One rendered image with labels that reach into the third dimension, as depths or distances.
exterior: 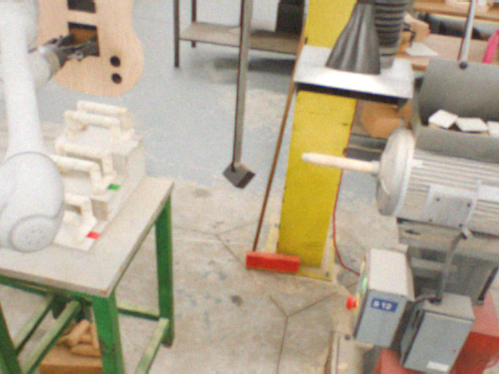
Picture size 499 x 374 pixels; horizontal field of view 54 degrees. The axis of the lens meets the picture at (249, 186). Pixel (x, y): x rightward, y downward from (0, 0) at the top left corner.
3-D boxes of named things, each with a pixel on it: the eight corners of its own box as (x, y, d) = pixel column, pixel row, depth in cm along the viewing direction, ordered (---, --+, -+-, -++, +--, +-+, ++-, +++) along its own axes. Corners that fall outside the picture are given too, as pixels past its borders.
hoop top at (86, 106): (132, 115, 172) (131, 107, 170) (128, 119, 170) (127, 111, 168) (79, 106, 175) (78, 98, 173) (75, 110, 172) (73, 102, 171)
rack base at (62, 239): (110, 223, 162) (109, 220, 162) (88, 253, 150) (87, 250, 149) (34, 208, 166) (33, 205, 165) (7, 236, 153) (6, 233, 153)
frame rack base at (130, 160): (146, 174, 187) (144, 135, 177) (130, 197, 175) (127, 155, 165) (80, 162, 191) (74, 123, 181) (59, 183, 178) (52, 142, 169)
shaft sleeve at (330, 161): (372, 164, 139) (370, 174, 140) (371, 161, 142) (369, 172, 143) (309, 153, 141) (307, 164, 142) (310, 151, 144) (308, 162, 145)
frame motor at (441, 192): (500, 205, 153) (533, 133, 139) (521, 263, 131) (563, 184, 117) (369, 183, 159) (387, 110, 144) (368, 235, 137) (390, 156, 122)
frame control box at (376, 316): (430, 313, 149) (456, 250, 134) (437, 374, 131) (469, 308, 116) (349, 297, 152) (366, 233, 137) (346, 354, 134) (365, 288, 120)
